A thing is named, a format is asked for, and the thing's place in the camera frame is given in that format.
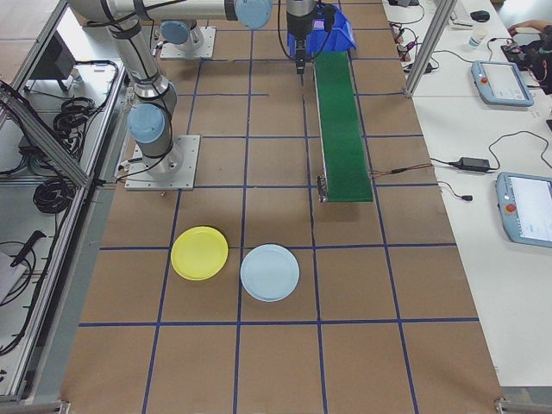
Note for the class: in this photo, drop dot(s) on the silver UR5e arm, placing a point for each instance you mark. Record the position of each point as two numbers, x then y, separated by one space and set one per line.
196 36
129 64

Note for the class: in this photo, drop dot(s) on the light blue plate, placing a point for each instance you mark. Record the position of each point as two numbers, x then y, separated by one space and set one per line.
269 272

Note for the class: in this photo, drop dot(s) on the yellow plate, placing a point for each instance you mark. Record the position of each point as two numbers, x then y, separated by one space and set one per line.
200 253

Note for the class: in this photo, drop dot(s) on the blue plastic storage bin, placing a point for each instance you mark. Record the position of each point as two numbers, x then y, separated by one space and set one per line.
340 34

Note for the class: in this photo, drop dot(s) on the green conveyor belt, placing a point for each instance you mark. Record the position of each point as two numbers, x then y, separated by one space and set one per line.
345 129

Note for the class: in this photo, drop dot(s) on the black power adapter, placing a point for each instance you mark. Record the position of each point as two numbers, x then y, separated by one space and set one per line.
474 163
424 68

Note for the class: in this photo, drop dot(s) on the white desk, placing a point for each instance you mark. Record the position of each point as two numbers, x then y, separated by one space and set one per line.
453 121

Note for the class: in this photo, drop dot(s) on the white paper cup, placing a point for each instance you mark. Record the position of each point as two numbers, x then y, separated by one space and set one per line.
477 39

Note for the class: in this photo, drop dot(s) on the black computer mouse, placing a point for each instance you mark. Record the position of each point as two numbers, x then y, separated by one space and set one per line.
479 16

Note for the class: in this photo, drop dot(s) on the grey teach pendant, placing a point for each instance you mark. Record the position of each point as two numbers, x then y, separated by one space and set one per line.
528 211
502 82

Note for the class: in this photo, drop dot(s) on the seated person dark clothes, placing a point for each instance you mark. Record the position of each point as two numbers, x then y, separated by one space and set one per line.
537 47

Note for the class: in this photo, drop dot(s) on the black box device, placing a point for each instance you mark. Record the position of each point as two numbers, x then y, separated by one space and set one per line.
54 58

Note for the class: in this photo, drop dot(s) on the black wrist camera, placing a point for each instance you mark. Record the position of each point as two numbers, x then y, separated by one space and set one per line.
328 17

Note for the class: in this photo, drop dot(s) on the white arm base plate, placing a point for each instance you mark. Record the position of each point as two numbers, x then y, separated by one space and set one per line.
209 47
187 172

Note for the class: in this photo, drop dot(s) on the aluminium profile post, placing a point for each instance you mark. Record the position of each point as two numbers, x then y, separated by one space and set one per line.
424 43

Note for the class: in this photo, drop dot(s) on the V-shaped aluminium bar frame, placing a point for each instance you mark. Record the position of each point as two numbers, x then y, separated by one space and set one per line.
43 133

